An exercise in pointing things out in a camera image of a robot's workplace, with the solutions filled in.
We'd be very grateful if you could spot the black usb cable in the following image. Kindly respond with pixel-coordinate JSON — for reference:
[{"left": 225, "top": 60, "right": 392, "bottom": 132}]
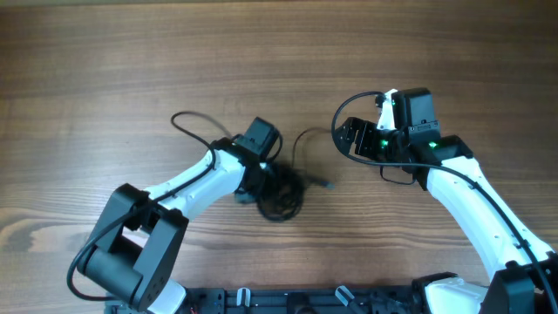
[{"left": 255, "top": 126, "right": 336, "bottom": 223}]

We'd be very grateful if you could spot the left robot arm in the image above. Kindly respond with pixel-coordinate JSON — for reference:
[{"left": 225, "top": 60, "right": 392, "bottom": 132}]
[{"left": 66, "top": 118, "right": 282, "bottom": 313}]

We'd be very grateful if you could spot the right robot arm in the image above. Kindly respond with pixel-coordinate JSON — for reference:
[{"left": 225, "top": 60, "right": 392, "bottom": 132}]
[{"left": 330, "top": 87, "right": 557, "bottom": 313}]

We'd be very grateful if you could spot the left camera black cable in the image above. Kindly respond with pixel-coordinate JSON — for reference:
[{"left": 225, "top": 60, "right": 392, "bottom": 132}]
[{"left": 65, "top": 111, "right": 235, "bottom": 303}]

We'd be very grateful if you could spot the camera black cable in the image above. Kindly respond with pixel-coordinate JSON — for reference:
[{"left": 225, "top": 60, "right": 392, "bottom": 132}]
[
  {"left": 330, "top": 90, "right": 558, "bottom": 314},
  {"left": 65, "top": 111, "right": 235, "bottom": 303}
]

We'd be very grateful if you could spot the right camera black cable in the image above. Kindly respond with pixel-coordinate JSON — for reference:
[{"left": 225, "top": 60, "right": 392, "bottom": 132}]
[{"left": 330, "top": 90, "right": 558, "bottom": 314}]

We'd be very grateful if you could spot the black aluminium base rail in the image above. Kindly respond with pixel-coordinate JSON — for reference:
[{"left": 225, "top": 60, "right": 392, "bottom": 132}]
[{"left": 104, "top": 285, "right": 419, "bottom": 314}]

